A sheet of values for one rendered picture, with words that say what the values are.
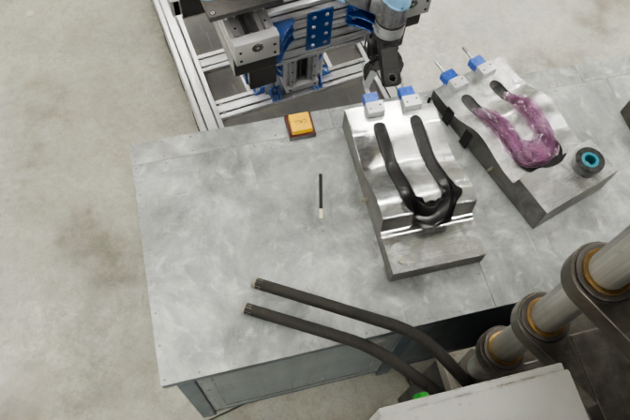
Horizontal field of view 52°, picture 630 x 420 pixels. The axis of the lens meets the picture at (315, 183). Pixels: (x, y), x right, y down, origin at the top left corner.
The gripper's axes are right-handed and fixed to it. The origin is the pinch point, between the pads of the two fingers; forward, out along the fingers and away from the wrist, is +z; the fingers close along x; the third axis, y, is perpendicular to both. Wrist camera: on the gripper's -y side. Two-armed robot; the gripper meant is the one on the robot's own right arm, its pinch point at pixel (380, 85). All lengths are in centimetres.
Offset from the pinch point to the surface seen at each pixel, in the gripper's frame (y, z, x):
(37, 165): 57, 101, 121
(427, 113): -4.5, 11.9, -14.6
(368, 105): 0.2, 9.2, 1.9
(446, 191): -30.2, 10.4, -11.4
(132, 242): 14, 101, 86
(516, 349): -77, -14, -4
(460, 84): 3.7, 12.7, -28.1
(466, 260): -48, 16, -12
